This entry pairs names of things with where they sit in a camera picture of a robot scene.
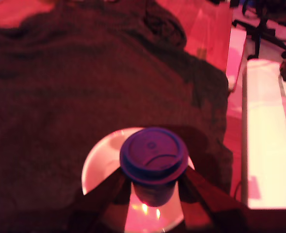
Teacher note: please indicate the purple coffee capsule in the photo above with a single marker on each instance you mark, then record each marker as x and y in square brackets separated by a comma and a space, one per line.
[152, 155]

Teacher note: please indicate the starry night print mug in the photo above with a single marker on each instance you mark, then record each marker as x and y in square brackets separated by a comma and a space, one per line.
[101, 157]

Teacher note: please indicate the white desk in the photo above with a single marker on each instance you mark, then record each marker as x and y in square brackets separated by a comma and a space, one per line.
[266, 145]

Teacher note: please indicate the dark table cloth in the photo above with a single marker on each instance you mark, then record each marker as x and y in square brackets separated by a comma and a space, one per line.
[84, 85]

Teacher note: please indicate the black office chair base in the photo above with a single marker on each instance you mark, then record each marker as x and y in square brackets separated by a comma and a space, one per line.
[260, 31]

